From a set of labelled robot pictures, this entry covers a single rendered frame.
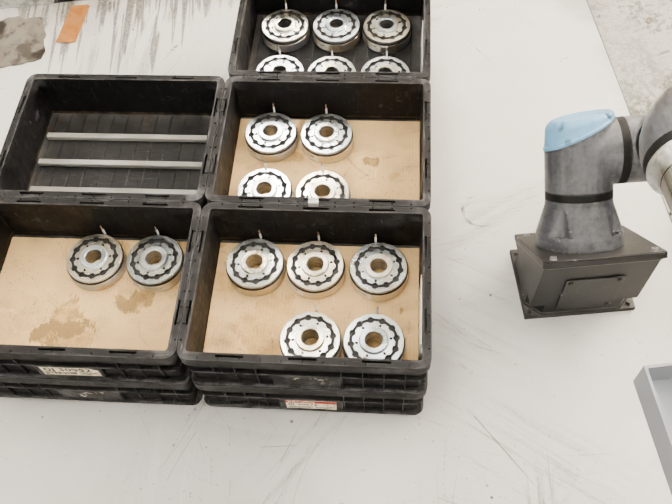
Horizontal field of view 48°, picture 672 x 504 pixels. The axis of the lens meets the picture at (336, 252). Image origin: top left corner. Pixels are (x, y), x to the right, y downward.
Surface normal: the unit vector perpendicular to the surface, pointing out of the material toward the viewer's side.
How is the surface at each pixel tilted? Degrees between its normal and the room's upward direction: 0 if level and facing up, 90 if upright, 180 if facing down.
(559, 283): 90
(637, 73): 0
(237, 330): 0
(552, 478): 0
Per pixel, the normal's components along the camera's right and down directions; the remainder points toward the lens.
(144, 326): -0.04, -0.51
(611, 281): 0.07, 0.85
